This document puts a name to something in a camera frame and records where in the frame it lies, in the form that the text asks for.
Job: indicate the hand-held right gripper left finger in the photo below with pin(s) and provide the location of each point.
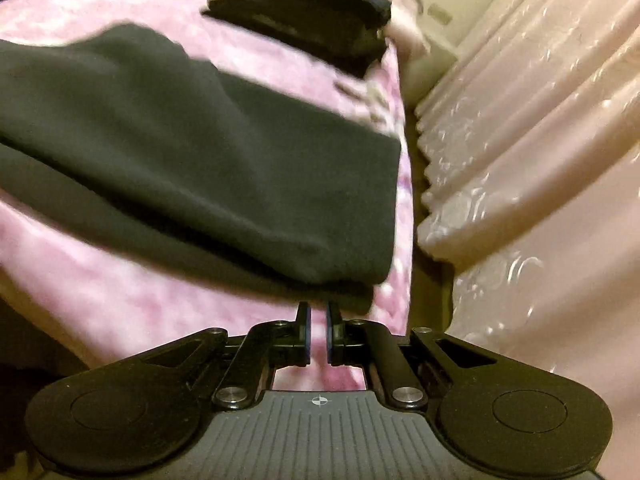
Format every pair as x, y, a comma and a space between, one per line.
306, 332

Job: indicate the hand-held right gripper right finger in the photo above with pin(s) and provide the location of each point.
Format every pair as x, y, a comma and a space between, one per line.
331, 332

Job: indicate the dark grey fleece garment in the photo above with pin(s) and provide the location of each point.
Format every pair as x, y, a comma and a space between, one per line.
200, 160

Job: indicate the stack of dark clothes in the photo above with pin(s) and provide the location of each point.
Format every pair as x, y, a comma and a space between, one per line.
300, 15

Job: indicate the pink floral blanket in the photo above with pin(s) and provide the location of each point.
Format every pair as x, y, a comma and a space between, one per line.
125, 310

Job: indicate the pink embossed curtain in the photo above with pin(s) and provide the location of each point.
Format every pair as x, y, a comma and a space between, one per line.
525, 160

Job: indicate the pale bedside cabinet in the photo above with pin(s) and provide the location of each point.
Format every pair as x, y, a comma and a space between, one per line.
430, 77

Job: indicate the pale pink comforter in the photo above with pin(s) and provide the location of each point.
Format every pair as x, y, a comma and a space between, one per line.
407, 15

